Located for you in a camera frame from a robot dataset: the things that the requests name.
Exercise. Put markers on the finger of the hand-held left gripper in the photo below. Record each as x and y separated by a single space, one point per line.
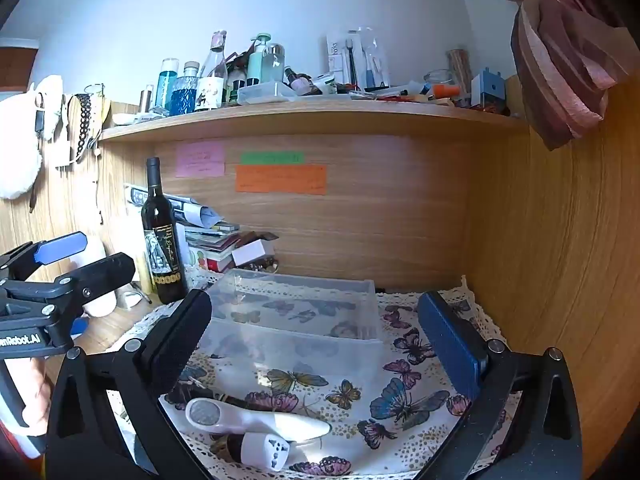
97 275
60 249

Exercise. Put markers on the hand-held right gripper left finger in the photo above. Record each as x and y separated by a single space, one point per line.
175 340

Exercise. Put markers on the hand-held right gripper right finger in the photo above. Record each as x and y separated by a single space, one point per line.
450 345

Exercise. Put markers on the clear plastic container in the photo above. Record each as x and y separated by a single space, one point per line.
300 350

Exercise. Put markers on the white handheld device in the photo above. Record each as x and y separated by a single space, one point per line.
270 422

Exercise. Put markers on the white travel adapter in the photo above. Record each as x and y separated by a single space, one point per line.
265 452

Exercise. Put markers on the person's left hand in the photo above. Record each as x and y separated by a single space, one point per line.
36 390

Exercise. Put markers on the dark wine bottle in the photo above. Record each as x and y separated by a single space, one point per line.
162 260

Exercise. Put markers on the stack of books and papers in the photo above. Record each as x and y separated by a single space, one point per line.
210 240

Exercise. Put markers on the fluffy white cloth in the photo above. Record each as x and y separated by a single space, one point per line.
22 145

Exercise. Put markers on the butterfly print tablecloth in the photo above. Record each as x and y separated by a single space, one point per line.
350 395

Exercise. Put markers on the small white box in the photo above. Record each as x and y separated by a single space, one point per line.
252 252

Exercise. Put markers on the flat white item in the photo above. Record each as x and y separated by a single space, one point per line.
137 118

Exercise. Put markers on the pink paper note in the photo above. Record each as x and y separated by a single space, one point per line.
199 159

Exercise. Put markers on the copper metal cylinder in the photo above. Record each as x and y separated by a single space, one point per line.
146 99

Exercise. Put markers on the orange paper note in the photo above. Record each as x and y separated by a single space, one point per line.
281 179

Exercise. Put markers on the teal glass bottle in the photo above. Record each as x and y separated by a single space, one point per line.
166 85

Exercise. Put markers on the blue patterned bottle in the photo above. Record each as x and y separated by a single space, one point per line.
185 95

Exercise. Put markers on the green paper note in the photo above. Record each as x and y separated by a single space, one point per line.
272 157

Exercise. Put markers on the clear labelled glass bottle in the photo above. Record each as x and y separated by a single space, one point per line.
211 80

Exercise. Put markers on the clear plastic tray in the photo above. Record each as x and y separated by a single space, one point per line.
267 92

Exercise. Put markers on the small blue box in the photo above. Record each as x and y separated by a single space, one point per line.
487 89

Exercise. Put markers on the wooden shelf board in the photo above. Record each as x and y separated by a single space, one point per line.
310 117

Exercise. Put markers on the mint green pump bottle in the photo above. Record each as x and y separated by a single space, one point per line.
257 62

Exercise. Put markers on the jar of wooden sticks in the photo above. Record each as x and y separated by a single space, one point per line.
460 70

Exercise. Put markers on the striped brown curtain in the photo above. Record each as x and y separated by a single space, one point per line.
565 70

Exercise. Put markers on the toothbrush package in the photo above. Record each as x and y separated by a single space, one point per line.
357 57

